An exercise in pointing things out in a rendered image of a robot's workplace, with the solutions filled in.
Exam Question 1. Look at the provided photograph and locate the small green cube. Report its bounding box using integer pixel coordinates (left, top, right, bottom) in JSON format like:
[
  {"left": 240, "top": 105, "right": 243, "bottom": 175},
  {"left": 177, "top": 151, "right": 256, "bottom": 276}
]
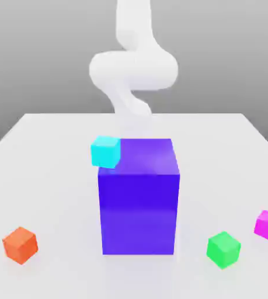
[{"left": 206, "top": 231, "right": 242, "bottom": 270}]

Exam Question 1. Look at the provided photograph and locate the small magenta cube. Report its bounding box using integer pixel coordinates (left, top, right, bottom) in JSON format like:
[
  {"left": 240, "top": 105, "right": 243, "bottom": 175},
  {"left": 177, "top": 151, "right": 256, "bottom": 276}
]
[{"left": 253, "top": 209, "right": 268, "bottom": 242}]

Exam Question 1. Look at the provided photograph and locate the small cyan cube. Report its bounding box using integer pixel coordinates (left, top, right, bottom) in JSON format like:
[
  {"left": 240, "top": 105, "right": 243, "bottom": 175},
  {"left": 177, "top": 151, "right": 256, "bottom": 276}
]
[{"left": 90, "top": 135, "right": 121, "bottom": 169}]

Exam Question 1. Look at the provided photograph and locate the large purple box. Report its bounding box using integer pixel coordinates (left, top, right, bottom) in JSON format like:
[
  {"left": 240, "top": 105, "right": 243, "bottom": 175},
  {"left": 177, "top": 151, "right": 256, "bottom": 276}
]
[{"left": 97, "top": 138, "right": 180, "bottom": 256}]

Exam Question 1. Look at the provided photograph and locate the small orange cube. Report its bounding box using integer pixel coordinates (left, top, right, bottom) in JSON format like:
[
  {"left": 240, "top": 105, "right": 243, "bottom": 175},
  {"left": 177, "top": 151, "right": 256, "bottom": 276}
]
[{"left": 2, "top": 226, "right": 39, "bottom": 266}]

